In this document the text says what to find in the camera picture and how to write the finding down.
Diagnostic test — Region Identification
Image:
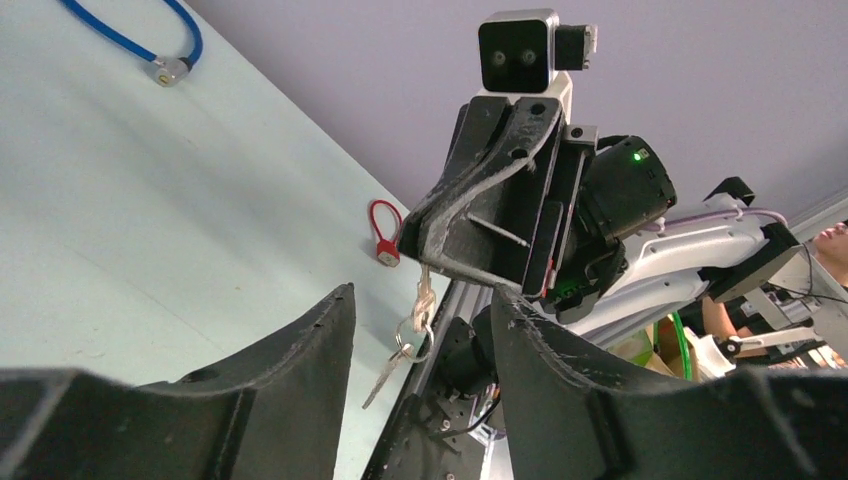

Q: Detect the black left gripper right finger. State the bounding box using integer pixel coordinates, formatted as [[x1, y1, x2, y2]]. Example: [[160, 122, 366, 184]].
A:
[[491, 287, 847, 479]]

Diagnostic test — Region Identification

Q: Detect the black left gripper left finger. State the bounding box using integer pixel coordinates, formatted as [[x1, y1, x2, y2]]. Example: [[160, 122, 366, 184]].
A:
[[1, 284, 356, 479]]

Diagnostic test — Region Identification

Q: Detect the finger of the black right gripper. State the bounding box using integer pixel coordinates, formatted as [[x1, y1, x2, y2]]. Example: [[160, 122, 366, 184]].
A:
[[420, 97, 563, 285], [399, 96, 511, 260]]

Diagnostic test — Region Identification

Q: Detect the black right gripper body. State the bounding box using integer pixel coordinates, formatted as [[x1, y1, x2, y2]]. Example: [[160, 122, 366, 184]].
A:
[[522, 124, 599, 299]]

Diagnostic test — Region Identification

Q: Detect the silver key bunch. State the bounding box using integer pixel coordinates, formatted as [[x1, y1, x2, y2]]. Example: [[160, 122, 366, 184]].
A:
[[361, 264, 438, 410]]

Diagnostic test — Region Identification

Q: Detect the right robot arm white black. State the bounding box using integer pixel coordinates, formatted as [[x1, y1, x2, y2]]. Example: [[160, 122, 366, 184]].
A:
[[397, 95, 802, 346]]

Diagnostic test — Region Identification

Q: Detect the person in background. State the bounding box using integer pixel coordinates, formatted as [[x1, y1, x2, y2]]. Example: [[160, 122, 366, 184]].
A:
[[702, 220, 848, 369]]

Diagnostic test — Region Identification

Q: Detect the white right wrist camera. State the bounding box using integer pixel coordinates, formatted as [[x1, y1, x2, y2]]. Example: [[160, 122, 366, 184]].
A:
[[477, 8, 598, 123]]

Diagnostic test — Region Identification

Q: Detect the red wire loop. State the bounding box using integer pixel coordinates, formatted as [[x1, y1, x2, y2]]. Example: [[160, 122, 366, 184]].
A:
[[368, 199, 404, 268]]

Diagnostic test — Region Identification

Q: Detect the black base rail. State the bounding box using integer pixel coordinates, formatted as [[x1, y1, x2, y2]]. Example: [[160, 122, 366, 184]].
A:
[[362, 282, 504, 479]]

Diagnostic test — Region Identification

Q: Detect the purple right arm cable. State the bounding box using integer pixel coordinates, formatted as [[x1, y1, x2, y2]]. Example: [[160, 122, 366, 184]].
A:
[[642, 207, 790, 233]]

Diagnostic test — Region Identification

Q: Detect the blue cable lock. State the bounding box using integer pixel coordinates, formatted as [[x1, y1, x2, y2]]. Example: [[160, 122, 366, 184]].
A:
[[60, 1, 205, 88]]

